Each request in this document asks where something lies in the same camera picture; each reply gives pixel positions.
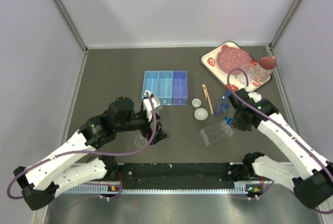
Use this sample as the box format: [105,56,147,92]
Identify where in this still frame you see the strawberry pattern tray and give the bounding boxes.
[200,41,257,91]

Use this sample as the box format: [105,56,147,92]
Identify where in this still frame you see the pink dotted plate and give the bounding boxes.
[216,47,252,74]

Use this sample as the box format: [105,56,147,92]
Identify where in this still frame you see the clear drinking glass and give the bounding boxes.
[239,64,258,85]

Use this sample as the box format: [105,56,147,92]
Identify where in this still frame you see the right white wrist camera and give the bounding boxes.
[248,91,262,103]

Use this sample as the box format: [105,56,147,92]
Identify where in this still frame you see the clear acrylic test tube rack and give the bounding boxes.
[200,120,234,146]

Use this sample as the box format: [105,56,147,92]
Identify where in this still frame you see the pink strawberry mug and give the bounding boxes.
[254,56,276,82]

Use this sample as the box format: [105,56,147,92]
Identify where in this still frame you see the wooden tongs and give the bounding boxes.
[202,84,214,115]

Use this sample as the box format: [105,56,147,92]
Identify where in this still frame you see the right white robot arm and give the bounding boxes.
[228,88,332,209]

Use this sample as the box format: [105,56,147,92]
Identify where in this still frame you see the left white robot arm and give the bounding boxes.
[14,91,169,210]

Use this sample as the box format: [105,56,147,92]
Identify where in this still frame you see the white evaporating dish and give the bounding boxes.
[194,108,208,121]

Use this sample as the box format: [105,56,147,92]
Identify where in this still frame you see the small white crucible cup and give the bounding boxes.
[191,98,201,108]

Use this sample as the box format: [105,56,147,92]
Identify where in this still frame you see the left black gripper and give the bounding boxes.
[116,109,169,145]

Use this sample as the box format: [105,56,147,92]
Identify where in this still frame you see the clear glass dish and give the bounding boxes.
[134,134,148,148]

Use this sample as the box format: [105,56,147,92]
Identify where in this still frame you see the white slotted cable duct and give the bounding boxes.
[56,181,263,195]

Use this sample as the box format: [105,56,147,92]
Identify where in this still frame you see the purple drawer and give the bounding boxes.
[172,70,188,106]

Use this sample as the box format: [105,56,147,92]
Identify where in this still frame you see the light blue drawer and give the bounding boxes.
[142,71,159,98]
[157,71,173,105]

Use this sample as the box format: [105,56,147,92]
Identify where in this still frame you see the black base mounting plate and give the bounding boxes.
[119,163,249,190]

